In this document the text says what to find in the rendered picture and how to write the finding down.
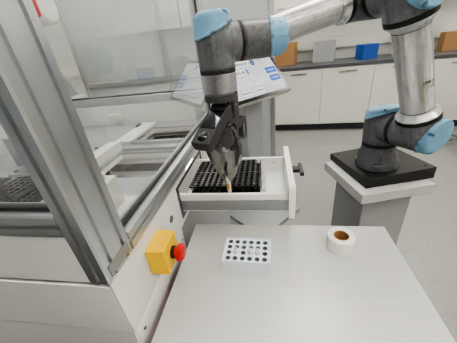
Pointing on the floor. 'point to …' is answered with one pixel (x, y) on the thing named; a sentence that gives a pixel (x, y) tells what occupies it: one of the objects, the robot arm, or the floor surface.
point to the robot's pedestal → (373, 201)
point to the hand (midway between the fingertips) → (226, 177)
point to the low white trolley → (298, 292)
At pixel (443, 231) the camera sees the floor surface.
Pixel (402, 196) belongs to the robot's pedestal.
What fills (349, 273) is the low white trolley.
